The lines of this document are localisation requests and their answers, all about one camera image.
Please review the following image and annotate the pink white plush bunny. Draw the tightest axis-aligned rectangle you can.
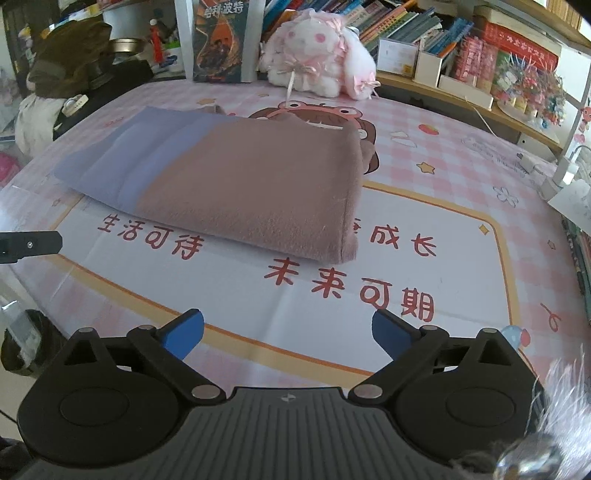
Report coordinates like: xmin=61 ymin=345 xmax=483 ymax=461
xmin=259 ymin=9 xmax=380 ymax=101

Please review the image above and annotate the row of colourful books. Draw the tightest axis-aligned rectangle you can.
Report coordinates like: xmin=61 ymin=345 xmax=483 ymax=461
xmin=270 ymin=1 xmax=474 ymax=56

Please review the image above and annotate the purple and pink sweater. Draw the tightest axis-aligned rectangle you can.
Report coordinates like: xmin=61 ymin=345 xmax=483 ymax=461
xmin=54 ymin=107 xmax=375 ymax=264

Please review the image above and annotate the red tassel ornament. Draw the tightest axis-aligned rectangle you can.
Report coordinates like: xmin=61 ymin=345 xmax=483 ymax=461
xmin=149 ymin=18 xmax=164 ymax=65

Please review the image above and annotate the white pen holder box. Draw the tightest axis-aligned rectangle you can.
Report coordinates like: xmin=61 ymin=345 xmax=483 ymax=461
xmin=413 ymin=51 xmax=446 ymax=88

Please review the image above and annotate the white smart watch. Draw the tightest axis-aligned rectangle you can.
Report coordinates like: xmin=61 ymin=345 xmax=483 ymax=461
xmin=61 ymin=94 xmax=89 ymax=118

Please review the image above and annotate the white cloth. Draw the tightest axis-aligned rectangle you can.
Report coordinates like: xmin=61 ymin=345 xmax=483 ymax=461
xmin=15 ymin=94 xmax=65 ymax=158

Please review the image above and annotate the white jar green lid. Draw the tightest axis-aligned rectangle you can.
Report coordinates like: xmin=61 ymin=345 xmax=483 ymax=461
xmin=164 ymin=41 xmax=183 ymax=72

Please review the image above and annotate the white charger plug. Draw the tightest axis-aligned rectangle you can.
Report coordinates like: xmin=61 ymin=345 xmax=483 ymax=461
xmin=539 ymin=157 xmax=579 ymax=201

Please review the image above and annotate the olive green jacket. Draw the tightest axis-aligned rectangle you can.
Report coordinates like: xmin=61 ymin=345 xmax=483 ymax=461
xmin=27 ymin=17 xmax=112 ymax=99

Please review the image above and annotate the metal bowl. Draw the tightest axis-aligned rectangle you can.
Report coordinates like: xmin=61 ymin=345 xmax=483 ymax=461
xmin=109 ymin=38 xmax=145 ymax=56

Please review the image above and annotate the white bookshelf frame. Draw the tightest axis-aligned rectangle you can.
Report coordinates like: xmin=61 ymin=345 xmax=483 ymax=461
xmin=0 ymin=0 xmax=591 ymax=158

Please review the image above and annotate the Harry Potter book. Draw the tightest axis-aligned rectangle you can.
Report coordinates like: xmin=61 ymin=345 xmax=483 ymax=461
xmin=192 ymin=0 xmax=249 ymax=83

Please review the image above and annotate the pink checkered cartoon table mat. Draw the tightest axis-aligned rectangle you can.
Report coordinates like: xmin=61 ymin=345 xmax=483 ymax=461
xmin=1 ymin=80 xmax=590 ymax=389

